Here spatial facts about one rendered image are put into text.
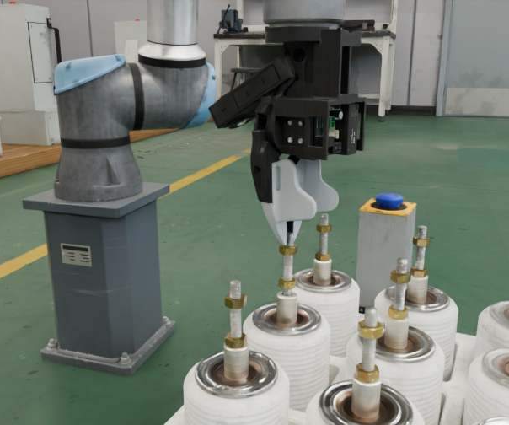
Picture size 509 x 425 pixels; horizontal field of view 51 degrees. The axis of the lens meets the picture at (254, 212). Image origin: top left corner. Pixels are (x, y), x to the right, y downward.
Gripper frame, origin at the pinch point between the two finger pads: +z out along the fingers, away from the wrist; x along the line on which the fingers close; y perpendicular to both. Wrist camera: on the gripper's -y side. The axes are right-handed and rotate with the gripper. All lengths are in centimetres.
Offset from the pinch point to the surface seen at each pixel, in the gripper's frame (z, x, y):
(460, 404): 17.2, 7.1, 18.0
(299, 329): 9.9, -1.5, 3.5
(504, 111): 30, 506, -109
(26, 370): 35, -4, -52
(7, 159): 28, 78, -215
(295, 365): 13.0, -3.3, 4.3
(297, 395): 16.6, -3.0, 4.5
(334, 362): 17.2, 6.0, 3.7
